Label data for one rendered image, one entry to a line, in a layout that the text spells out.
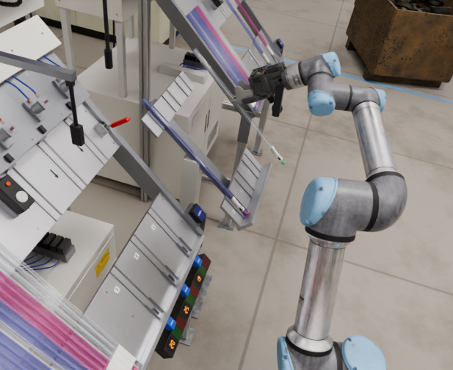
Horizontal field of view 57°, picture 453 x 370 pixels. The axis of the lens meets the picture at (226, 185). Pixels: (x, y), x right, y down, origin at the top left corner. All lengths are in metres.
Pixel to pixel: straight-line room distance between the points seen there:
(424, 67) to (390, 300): 2.56
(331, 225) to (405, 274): 1.57
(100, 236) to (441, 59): 3.58
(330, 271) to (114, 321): 0.52
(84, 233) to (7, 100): 0.62
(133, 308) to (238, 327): 0.96
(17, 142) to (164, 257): 0.50
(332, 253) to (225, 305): 1.13
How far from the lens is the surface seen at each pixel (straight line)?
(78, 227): 1.49
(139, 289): 1.11
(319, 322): 1.05
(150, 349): 1.10
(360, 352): 1.15
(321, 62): 1.29
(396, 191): 1.01
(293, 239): 2.37
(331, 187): 0.93
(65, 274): 1.38
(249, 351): 1.95
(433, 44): 4.25
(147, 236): 1.17
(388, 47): 4.09
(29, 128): 0.99
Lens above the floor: 1.72
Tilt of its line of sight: 42 degrees down
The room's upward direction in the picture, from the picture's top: 10 degrees clockwise
